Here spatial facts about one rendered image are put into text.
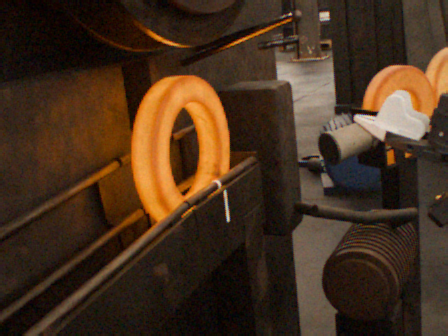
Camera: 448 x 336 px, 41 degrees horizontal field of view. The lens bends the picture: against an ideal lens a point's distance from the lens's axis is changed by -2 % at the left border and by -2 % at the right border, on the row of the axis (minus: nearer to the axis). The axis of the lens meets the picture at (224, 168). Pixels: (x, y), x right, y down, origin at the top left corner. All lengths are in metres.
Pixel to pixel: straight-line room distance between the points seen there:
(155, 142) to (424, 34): 2.84
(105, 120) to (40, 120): 0.11
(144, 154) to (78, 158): 0.07
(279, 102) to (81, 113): 0.34
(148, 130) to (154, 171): 0.05
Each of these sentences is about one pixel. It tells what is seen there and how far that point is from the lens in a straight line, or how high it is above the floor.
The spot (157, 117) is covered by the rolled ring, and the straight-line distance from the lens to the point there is 0.68.
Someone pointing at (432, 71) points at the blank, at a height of 0.76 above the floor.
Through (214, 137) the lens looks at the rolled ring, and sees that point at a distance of 0.81.
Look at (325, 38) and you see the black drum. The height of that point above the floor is 0.19.
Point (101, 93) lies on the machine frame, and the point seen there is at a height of 0.84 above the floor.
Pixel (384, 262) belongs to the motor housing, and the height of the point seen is 0.51.
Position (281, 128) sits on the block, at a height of 0.73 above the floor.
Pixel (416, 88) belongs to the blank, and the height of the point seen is 0.74.
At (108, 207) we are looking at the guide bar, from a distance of 0.71.
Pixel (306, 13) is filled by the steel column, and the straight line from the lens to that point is 9.62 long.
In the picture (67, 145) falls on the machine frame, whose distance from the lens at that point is 0.67.
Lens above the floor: 0.92
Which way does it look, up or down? 15 degrees down
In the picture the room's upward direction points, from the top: 7 degrees counter-clockwise
